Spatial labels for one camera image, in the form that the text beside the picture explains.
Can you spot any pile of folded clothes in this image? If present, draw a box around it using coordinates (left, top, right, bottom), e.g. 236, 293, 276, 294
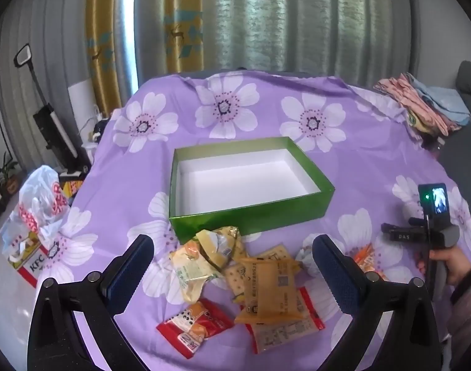
375, 73, 471, 138

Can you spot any white red plastic bag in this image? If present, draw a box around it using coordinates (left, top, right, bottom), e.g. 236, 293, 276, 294
0, 165, 71, 248

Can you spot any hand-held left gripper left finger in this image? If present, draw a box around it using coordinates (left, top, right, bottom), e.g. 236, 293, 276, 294
27, 234, 155, 371

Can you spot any beige printed snack packet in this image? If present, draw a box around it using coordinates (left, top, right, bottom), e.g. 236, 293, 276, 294
257, 243, 302, 269

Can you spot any person's right hand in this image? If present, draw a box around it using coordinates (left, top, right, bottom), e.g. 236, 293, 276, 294
415, 246, 471, 287

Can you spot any grey curtain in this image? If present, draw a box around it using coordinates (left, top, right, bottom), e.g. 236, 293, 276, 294
0, 0, 93, 171
135, 0, 418, 82

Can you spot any yellow black bag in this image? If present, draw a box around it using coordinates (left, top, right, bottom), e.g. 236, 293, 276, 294
58, 174, 85, 198

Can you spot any red-ended clear snack packet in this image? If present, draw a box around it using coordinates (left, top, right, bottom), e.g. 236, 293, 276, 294
239, 286, 326, 354

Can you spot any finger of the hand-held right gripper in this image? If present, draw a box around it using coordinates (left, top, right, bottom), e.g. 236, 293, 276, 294
380, 221, 413, 244

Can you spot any potted plant brown pot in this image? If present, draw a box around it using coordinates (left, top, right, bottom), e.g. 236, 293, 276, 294
0, 151, 21, 196

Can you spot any upright vacuum cleaner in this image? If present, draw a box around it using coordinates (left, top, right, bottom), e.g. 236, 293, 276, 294
13, 44, 92, 174

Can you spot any dark yellow snack packet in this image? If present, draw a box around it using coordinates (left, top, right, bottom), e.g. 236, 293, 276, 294
196, 226, 244, 273

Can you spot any gold curtain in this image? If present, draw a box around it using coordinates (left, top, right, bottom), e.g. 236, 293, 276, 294
84, 0, 125, 114
163, 0, 204, 74

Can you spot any tan orange snack packet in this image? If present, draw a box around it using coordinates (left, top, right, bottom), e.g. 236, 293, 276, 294
234, 257, 306, 324

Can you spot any red snack packet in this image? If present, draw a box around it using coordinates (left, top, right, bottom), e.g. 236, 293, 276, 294
156, 298, 236, 360

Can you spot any white snack packet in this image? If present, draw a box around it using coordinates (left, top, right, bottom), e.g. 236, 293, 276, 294
296, 236, 321, 277

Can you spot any white box-shaped appliance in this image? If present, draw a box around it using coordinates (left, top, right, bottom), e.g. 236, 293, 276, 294
68, 79, 99, 155

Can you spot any green cardboard box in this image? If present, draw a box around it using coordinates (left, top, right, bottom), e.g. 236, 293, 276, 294
169, 137, 335, 245

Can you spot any purple floral tablecloth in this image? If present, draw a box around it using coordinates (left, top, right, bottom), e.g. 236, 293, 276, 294
38, 71, 471, 371

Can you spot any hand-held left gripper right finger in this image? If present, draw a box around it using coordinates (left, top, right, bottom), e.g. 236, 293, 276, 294
312, 234, 453, 371

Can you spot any pale yellow green snack packet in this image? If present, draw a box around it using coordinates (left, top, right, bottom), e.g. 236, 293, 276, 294
169, 241, 223, 305

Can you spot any person's right forearm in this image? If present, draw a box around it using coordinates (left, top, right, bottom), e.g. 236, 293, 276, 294
446, 265, 471, 360

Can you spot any grey sofa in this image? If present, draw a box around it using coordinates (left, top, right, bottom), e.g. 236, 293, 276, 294
437, 61, 471, 240

